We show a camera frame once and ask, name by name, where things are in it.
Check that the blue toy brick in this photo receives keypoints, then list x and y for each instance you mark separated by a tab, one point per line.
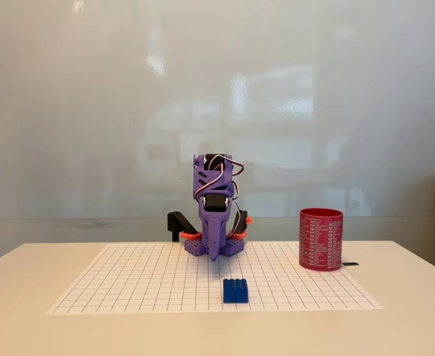
235	291

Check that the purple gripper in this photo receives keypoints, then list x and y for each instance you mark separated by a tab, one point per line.
213	226

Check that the red printed cup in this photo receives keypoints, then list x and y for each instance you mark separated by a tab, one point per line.
321	241

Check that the white grid paper sheet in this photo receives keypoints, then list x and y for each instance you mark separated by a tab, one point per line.
146	282

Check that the small black strip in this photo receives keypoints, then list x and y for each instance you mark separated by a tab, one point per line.
350	264

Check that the black orange table clamp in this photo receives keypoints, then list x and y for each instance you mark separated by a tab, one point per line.
176	222
243	219

